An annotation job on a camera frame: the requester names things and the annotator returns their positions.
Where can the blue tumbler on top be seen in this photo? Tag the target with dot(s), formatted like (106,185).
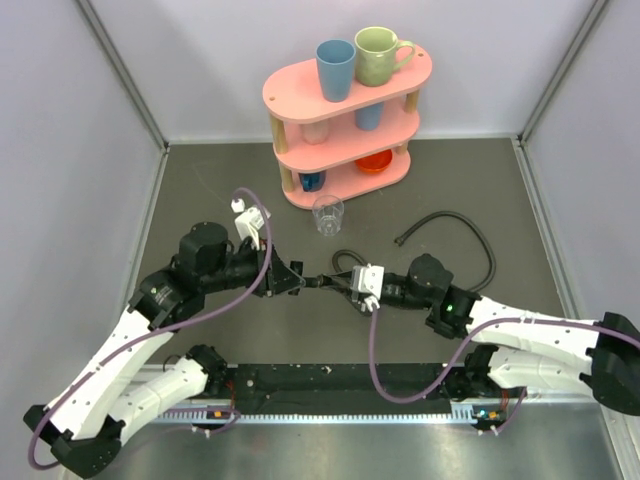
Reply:
(335,61)

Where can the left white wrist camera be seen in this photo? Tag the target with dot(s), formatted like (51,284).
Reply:
(248,221)

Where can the blue cup middle shelf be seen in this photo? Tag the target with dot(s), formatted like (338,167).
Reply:
(368,118)

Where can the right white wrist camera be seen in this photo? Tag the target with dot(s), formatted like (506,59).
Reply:
(368,279)

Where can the orange bowl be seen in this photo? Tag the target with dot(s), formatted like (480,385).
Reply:
(375,163)

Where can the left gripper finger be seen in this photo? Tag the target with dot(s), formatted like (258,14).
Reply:
(281,272)
(292,289)

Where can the aluminium rail frame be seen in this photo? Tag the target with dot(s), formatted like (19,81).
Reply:
(457,413)

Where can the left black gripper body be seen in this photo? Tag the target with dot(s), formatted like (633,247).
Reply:
(267,282)

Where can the clear plastic cup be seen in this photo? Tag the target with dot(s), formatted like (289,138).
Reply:
(328,212)

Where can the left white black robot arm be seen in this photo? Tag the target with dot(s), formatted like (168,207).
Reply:
(88,424)

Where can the pink cup middle shelf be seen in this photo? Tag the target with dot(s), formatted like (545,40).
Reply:
(315,133)

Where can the dark blue mug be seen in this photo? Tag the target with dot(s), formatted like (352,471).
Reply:
(312,182)

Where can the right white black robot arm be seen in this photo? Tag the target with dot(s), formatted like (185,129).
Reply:
(516,348)

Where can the black valve fitting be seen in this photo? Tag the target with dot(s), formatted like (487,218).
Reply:
(306,281)

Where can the pink three-tier shelf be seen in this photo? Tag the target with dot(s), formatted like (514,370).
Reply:
(293,97)

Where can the green ceramic mug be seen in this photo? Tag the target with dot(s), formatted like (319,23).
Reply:
(379,54)

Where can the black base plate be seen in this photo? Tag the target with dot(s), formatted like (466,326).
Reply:
(331,389)

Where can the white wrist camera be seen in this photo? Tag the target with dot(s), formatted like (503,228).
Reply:
(248,221)
(368,279)

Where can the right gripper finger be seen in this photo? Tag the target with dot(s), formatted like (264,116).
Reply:
(340,277)
(343,289)

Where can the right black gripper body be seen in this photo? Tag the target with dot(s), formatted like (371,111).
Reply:
(394,295)

